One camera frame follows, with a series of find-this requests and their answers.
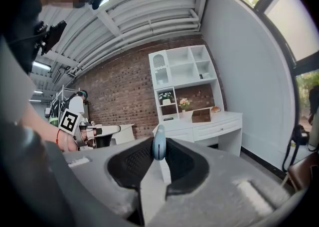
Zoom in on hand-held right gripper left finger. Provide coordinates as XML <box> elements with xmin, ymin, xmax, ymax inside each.
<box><xmin>62</xmin><ymin>137</ymin><xmax>155</xmax><ymax>226</ymax></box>

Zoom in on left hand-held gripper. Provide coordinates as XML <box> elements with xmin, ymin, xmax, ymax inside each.
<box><xmin>58</xmin><ymin>109</ymin><xmax>122</xmax><ymax>151</ymax></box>

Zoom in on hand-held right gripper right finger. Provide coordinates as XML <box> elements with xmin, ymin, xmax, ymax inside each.
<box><xmin>147</xmin><ymin>137</ymin><xmax>309</xmax><ymax>227</ymax></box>

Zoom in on small blue item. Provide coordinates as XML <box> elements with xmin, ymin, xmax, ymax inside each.
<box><xmin>152</xmin><ymin>124</ymin><xmax>167</xmax><ymax>161</ymax></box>

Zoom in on brown wooden box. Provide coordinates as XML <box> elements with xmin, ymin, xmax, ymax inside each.
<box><xmin>191</xmin><ymin>108</ymin><xmax>212</xmax><ymax>123</ymax></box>

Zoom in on person's left forearm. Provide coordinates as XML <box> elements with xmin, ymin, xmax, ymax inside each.
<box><xmin>18</xmin><ymin>103</ymin><xmax>60</xmax><ymax>145</ymax></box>

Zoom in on person's left hand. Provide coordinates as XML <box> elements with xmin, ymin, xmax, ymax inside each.
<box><xmin>59</xmin><ymin>132</ymin><xmax>80</xmax><ymax>152</ymax></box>

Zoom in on plain white desk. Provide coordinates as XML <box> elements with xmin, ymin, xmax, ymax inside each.
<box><xmin>95</xmin><ymin>123</ymin><xmax>136</xmax><ymax>147</ymax></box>

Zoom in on white desk with hutch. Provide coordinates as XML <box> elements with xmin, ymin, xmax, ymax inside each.
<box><xmin>148</xmin><ymin>44</ymin><xmax>244</xmax><ymax>157</ymax></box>

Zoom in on metal clothes rack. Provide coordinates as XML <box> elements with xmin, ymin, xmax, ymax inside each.
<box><xmin>50</xmin><ymin>85</ymin><xmax>81</xmax><ymax>122</ymax></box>

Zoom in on green plant in white pot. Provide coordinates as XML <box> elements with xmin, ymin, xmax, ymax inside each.
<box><xmin>159</xmin><ymin>92</ymin><xmax>174</xmax><ymax>106</ymax></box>

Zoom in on pink flowers in vase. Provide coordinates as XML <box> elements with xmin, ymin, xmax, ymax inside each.
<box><xmin>178</xmin><ymin>97</ymin><xmax>192</xmax><ymax>113</ymax></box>

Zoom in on brown chair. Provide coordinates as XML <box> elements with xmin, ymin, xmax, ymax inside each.
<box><xmin>281</xmin><ymin>150</ymin><xmax>319</xmax><ymax>192</ymax></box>

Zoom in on black chest-mounted device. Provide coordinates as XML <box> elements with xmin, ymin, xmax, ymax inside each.
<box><xmin>33</xmin><ymin>20</ymin><xmax>68</xmax><ymax>56</ymax></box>

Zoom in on black bag with strap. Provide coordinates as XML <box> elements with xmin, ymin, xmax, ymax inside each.
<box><xmin>282</xmin><ymin>124</ymin><xmax>311</xmax><ymax>172</ymax></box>

